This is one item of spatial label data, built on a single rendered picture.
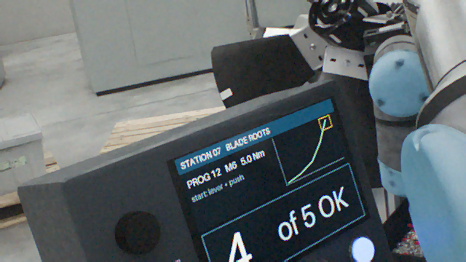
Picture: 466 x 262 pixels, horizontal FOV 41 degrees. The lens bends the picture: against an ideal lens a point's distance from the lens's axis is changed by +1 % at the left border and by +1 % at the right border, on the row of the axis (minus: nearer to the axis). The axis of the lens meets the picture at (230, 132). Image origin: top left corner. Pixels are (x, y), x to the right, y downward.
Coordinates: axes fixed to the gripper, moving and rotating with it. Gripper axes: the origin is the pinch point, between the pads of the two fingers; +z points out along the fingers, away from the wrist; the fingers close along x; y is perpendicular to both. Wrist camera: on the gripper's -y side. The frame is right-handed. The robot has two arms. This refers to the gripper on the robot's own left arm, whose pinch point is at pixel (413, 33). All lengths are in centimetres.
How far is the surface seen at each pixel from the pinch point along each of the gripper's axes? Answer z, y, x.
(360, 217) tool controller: -62, 6, 3
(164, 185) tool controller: -74, 17, -6
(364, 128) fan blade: 1.6, 11.5, 16.1
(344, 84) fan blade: 7.0, 14.0, 8.3
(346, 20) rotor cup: 8.6, 11.5, -3.3
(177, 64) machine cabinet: 505, 247, 73
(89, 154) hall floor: 281, 245, 92
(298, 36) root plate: 19.1, 22.8, -0.8
